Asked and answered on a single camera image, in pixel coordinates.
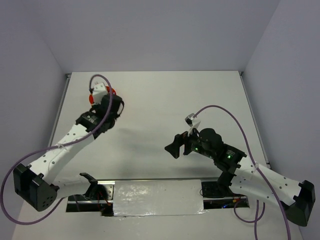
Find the reflective silver front panel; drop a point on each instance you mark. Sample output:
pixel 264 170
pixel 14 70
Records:
pixel 157 198

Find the orange round divided container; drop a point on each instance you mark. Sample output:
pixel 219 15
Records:
pixel 92 98

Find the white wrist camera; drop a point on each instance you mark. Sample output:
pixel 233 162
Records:
pixel 193 122
pixel 98 91

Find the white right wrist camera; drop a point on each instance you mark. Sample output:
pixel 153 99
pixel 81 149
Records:
pixel 193 122

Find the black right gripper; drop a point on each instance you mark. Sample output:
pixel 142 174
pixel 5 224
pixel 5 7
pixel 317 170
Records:
pixel 173 148

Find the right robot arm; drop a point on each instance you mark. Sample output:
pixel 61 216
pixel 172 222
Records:
pixel 240 175

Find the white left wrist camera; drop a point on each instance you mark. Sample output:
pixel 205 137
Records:
pixel 98 91

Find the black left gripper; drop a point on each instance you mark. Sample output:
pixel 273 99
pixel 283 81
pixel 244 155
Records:
pixel 95 107

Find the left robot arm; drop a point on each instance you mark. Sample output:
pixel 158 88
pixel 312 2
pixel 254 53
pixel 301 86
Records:
pixel 38 184

